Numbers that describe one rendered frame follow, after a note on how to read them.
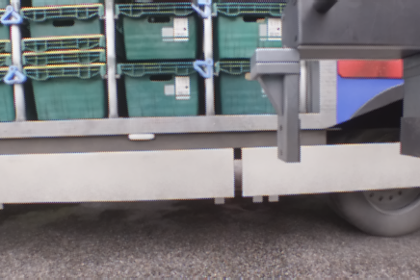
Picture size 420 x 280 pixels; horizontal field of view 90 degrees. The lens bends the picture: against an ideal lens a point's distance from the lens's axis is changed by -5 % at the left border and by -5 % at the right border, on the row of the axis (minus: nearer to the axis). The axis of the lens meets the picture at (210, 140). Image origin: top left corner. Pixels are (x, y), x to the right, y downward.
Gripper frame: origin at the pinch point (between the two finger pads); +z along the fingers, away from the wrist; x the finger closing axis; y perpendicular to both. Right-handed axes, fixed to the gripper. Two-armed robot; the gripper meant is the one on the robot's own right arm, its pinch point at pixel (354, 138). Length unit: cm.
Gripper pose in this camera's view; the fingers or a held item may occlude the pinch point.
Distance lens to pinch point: 25.5
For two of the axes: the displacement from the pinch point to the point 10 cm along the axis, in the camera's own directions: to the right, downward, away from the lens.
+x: 10.0, -0.3, 0.0
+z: 0.3, 10.0, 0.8
